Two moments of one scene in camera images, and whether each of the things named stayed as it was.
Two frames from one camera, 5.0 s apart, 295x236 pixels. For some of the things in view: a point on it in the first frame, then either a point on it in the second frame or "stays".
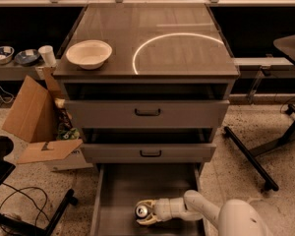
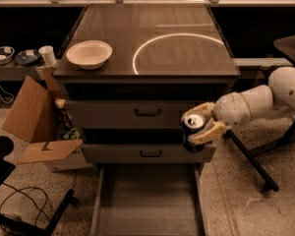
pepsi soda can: [142, 211] → [192, 124]
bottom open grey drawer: [120, 187] stays
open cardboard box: [33, 118] stays
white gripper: [161, 209] → [233, 110]
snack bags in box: [65, 131] stays
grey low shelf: [13, 71] stays
